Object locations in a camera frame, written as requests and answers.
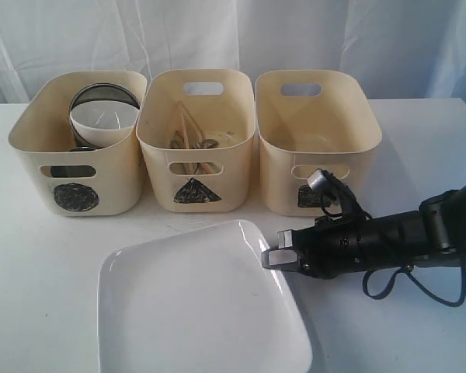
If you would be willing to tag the cream bin with square mark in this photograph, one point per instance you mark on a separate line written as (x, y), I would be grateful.
(309, 119)

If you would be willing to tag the small white bowl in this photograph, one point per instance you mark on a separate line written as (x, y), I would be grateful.
(103, 122)

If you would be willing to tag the white curtain backdrop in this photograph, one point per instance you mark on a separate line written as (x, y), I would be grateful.
(394, 49)

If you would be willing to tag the white square plate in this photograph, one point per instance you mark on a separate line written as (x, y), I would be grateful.
(199, 302)

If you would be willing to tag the steel mug with wire handle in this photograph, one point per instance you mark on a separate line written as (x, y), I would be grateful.
(72, 171)

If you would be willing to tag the wooden chopstick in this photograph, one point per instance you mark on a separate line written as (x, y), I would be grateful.
(189, 138)
(192, 121)

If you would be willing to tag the stainless steel bowl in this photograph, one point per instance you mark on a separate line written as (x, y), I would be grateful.
(100, 91)

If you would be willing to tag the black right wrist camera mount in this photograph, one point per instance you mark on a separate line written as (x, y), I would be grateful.
(335, 191)

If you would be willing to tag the steel knife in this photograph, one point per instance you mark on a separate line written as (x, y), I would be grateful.
(177, 142)

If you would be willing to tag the small steel fork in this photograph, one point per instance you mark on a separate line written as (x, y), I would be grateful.
(204, 167)

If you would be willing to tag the cream bin with triangle mark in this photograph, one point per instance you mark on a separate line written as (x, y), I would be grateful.
(222, 103)

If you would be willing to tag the black covered right robot arm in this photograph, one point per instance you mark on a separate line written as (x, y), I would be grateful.
(434, 235)

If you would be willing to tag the cream bin with circle mark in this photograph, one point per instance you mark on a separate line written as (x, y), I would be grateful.
(42, 138)

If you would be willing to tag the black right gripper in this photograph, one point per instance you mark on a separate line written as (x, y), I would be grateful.
(323, 251)

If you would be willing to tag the steel spoon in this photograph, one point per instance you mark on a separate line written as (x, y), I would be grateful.
(209, 143)

